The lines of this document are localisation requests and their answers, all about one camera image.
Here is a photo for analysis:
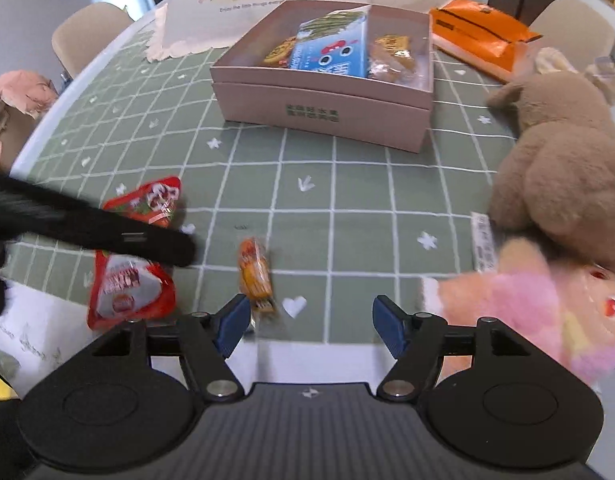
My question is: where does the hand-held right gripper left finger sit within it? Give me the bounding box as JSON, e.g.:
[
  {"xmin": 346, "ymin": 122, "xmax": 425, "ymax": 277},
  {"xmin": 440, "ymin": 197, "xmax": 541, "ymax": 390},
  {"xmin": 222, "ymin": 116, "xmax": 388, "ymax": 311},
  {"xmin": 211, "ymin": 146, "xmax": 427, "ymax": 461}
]
[{"xmin": 90, "ymin": 293, "xmax": 251, "ymax": 403}]

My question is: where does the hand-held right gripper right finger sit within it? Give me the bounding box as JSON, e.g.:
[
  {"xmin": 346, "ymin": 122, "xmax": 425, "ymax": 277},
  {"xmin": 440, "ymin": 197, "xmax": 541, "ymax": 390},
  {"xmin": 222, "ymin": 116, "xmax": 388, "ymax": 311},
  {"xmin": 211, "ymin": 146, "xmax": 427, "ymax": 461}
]
[{"xmin": 372, "ymin": 294, "xmax": 525, "ymax": 403}]

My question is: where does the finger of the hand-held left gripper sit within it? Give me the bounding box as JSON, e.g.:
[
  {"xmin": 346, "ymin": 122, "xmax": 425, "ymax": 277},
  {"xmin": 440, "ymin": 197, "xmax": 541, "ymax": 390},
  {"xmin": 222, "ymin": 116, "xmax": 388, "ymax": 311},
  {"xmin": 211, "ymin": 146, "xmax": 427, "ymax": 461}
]
[{"xmin": 98, "ymin": 210, "xmax": 196, "ymax": 267}]

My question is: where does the red triangular snack packet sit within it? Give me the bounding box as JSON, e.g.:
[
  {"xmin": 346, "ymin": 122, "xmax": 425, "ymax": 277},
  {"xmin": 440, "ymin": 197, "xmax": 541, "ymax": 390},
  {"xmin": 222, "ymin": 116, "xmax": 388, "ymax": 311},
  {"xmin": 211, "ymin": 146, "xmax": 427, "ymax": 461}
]
[
  {"xmin": 87, "ymin": 251, "xmax": 177, "ymax": 331},
  {"xmin": 102, "ymin": 176, "xmax": 183, "ymax": 231}
]

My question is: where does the small orange snack packet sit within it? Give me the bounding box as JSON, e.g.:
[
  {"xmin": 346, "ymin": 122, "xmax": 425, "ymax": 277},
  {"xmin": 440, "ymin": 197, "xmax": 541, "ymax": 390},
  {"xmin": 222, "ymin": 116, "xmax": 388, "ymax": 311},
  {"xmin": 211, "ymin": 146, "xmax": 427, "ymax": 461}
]
[{"xmin": 238, "ymin": 237, "xmax": 276, "ymax": 315}]

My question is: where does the pink cardboard box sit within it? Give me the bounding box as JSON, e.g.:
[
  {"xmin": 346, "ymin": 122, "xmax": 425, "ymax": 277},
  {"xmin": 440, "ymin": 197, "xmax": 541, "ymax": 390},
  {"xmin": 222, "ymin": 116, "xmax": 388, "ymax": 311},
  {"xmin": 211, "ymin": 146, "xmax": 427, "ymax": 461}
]
[{"xmin": 210, "ymin": 0, "xmax": 435, "ymax": 153}]

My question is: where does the blue snack packet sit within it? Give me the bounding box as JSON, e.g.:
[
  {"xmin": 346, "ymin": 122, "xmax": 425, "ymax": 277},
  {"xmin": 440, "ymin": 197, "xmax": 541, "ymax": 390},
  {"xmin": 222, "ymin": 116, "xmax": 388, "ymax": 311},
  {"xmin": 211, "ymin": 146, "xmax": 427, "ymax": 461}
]
[{"xmin": 290, "ymin": 15, "xmax": 369, "ymax": 79}]

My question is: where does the yellow brown snack packet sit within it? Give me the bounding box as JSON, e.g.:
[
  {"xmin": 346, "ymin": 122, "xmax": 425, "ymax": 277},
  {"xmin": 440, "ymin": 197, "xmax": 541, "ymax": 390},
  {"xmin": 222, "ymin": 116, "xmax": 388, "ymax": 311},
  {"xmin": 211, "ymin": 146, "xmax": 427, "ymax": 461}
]
[{"xmin": 368, "ymin": 34, "xmax": 419, "ymax": 82}]

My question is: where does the green bean snack packet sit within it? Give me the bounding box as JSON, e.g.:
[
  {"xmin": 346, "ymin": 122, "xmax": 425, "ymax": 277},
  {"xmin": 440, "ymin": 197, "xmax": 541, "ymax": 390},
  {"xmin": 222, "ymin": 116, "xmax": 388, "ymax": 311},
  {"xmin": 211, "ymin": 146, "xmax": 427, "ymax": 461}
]
[{"xmin": 297, "ymin": 8, "xmax": 368, "ymax": 41}]

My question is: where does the pink cloth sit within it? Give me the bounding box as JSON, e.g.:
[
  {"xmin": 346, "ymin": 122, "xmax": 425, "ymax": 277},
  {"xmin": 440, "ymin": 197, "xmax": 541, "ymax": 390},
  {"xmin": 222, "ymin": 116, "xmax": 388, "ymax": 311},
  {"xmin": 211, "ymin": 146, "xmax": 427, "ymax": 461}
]
[{"xmin": 0, "ymin": 70, "xmax": 58, "ymax": 121}]

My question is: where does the pink plush toy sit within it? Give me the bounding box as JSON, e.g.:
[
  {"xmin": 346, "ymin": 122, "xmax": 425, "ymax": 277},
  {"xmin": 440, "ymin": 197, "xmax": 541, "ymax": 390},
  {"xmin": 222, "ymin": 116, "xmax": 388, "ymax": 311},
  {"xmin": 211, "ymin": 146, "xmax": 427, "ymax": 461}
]
[{"xmin": 421, "ymin": 237, "xmax": 615, "ymax": 386}]

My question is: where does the white paper tag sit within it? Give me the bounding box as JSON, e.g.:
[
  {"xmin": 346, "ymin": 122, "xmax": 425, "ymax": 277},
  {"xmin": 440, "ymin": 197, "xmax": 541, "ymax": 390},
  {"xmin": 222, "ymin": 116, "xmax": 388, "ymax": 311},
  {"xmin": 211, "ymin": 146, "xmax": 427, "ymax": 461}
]
[{"xmin": 471, "ymin": 211, "xmax": 498, "ymax": 272}]

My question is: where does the white paper sheet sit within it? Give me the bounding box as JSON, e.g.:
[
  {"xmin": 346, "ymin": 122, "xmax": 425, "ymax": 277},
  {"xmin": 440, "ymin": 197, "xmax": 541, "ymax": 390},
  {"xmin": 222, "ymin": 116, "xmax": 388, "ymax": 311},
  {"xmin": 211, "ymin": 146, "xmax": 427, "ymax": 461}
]
[{"xmin": 0, "ymin": 280, "xmax": 118, "ymax": 401}]

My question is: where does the beige chair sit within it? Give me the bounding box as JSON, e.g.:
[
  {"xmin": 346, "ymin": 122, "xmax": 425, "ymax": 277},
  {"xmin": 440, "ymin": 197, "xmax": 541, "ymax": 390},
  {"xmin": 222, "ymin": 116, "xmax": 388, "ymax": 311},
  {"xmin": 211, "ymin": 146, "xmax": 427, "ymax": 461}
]
[
  {"xmin": 51, "ymin": 2, "xmax": 135, "ymax": 78},
  {"xmin": 528, "ymin": 0, "xmax": 615, "ymax": 68}
]

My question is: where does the printed mesh food cover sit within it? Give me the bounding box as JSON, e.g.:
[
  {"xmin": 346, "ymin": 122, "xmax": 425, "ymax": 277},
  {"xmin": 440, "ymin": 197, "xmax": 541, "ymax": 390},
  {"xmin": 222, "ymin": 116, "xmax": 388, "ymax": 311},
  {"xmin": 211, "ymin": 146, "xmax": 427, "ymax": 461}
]
[{"xmin": 146, "ymin": 0, "xmax": 455, "ymax": 63}]

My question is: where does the brown plush toy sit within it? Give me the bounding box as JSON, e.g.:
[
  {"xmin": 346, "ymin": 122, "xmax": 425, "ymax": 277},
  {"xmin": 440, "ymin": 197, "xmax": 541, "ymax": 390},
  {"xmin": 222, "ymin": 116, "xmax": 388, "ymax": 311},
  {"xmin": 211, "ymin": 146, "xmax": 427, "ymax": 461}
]
[{"xmin": 486, "ymin": 47, "xmax": 615, "ymax": 276}]

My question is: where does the orange plastic package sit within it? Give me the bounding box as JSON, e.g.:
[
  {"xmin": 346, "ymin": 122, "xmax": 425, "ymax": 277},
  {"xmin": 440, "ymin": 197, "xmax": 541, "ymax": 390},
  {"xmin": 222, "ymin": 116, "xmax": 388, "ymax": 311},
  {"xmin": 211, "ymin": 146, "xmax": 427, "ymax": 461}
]
[{"xmin": 430, "ymin": 0, "xmax": 543, "ymax": 83}]

